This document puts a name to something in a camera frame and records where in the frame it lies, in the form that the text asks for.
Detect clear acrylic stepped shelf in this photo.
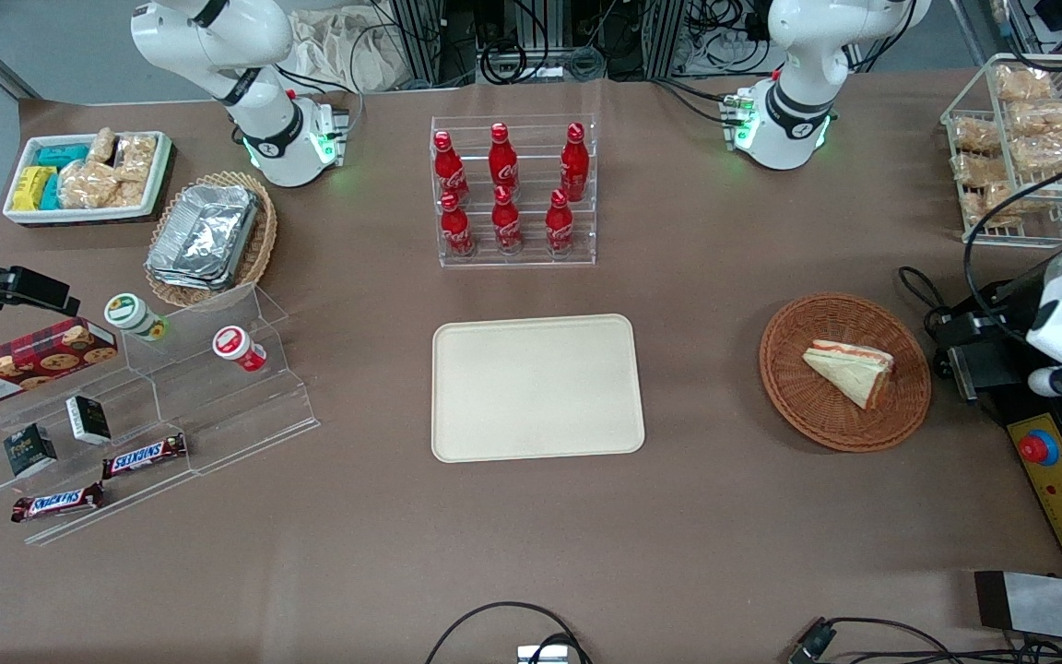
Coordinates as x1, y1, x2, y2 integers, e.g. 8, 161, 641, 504
0, 284, 322, 547

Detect red-lidded yogurt cup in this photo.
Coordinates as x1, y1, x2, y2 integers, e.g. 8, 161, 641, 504
212, 326, 267, 373

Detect plastic-wrapped triangle sandwich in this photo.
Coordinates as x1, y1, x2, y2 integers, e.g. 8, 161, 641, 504
802, 339, 895, 411

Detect black cable with connector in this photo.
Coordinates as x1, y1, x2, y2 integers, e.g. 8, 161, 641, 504
787, 616, 1062, 664

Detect white rectangular snack tray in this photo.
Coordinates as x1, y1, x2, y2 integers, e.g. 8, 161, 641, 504
2, 131, 174, 227

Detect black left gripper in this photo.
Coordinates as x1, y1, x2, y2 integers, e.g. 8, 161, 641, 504
931, 263, 1062, 403

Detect red cola bottle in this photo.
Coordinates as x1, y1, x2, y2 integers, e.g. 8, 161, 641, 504
560, 122, 590, 202
489, 123, 520, 196
432, 130, 471, 206
440, 191, 476, 257
545, 189, 575, 255
491, 185, 525, 255

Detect red tartan cookie box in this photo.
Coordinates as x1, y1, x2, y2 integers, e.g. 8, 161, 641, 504
0, 316, 119, 411

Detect grey metal plate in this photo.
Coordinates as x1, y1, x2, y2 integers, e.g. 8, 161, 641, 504
973, 570, 1062, 646

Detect round brown wicker basket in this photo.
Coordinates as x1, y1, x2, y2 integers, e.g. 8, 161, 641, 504
759, 292, 933, 453

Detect white wire basket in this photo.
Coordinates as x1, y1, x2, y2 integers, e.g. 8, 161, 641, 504
940, 53, 1062, 248

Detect stacked aluminium foil containers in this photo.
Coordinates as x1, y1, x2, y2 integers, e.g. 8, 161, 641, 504
146, 184, 260, 291

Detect oval light wicker basket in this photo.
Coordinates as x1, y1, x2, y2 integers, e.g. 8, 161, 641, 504
144, 171, 278, 310

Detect black looped cable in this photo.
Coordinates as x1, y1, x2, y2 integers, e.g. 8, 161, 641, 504
425, 601, 593, 664

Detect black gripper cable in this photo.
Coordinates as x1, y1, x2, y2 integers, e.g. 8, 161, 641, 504
897, 171, 1062, 324

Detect brown chocolate bar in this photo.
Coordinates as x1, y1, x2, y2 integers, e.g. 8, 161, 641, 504
11, 482, 106, 524
101, 433, 189, 480

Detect small black carton box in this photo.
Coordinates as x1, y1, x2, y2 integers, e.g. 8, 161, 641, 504
65, 395, 112, 445
3, 423, 59, 479

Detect beige rectangular serving tray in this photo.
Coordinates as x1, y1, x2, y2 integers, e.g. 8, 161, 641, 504
431, 314, 646, 464

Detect clear acrylic bottle rack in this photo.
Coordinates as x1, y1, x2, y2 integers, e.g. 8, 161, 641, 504
430, 114, 598, 268

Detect yellow snack pack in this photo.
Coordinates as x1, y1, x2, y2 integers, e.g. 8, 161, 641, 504
12, 166, 57, 211

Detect green-lidded yogurt cup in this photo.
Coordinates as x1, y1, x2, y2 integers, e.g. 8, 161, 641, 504
104, 292, 168, 342

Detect beige cloth bag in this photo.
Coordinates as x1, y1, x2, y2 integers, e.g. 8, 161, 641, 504
287, 9, 403, 93

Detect clear bag of fried snacks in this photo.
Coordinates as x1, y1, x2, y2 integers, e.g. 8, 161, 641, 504
995, 65, 1055, 102
964, 183, 1044, 231
952, 117, 1002, 154
1009, 100, 1062, 139
1009, 135, 1062, 176
952, 152, 1011, 190

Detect black base cable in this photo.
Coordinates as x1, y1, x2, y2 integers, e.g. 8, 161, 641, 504
273, 63, 366, 104
649, 77, 737, 126

